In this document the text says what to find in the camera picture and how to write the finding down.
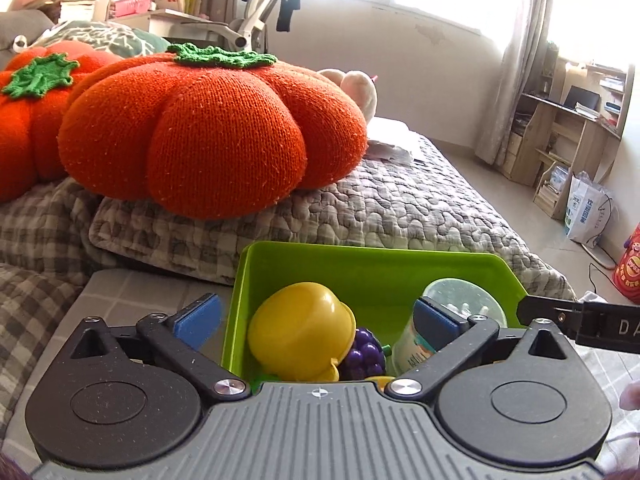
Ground yellow plastic toy bowl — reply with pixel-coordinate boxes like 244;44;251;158
247;282;356;382

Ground red snack bag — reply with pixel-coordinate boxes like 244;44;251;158
612;224;640;304

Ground grey grid bed sheet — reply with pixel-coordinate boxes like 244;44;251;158
2;269;232;472

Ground clear lidded plastic cup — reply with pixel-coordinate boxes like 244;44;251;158
387;278;508;376

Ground white shopping bag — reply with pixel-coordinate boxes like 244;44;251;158
564;171;614;248

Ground purple toy grapes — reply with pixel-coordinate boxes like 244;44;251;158
338;327;392;382

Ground grey checked quilted blanket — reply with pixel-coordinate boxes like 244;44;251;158
0;178;115;432

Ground green plastic storage box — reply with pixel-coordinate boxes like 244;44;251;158
220;240;526;382

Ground wooden desk shelf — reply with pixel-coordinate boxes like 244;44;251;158
499;58;636;220

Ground light grey curtain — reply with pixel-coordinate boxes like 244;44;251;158
475;0;553;166

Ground grey checked pillow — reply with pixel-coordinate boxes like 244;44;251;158
89;136;575;299

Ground orange pumpkin cushion right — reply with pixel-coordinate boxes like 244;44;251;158
58;44;368;220

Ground orange pumpkin cushion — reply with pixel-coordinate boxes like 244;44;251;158
58;44;368;220
0;40;120;203

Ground orange pumpkin cushion left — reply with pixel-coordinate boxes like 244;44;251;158
0;40;120;203

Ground white plush toy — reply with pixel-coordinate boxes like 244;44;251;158
319;68;378;124

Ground green patterned cushion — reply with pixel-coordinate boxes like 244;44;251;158
32;21;169;58

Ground grey sofa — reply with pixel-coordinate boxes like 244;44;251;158
0;10;53;70

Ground grey office chair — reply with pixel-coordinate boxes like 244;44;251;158
193;0;299;52

